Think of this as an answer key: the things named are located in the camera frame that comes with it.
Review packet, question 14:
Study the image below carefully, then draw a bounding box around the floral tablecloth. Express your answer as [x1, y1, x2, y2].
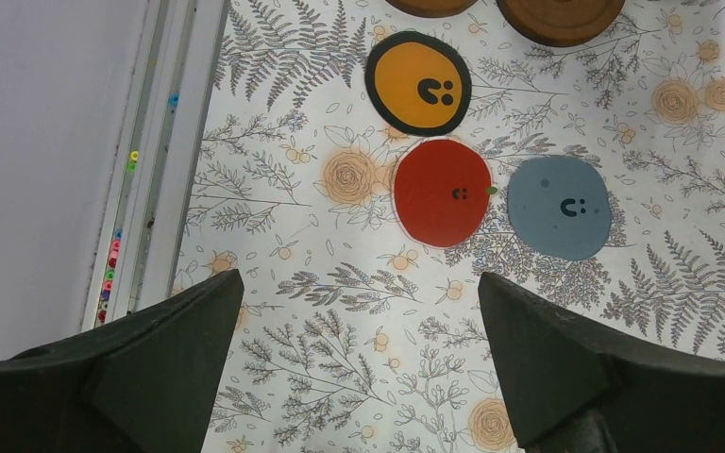
[173, 1, 725, 452]

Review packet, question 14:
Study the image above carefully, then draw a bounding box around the red apple coaster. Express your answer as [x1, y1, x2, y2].
[392, 139, 494, 248]

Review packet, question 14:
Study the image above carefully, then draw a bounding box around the brown wooden coaster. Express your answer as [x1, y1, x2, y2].
[387, 0, 477, 18]
[497, 0, 625, 47]

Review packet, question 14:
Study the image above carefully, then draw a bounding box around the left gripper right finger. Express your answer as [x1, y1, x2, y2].
[479, 273, 725, 452]

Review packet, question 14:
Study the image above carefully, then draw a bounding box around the grey blue coaster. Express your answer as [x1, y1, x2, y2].
[506, 156, 613, 260]

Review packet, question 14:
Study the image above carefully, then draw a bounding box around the orange smiley coaster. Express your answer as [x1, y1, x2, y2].
[364, 31, 473, 137]

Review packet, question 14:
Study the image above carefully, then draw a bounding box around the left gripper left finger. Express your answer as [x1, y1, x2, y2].
[0, 270, 244, 452]

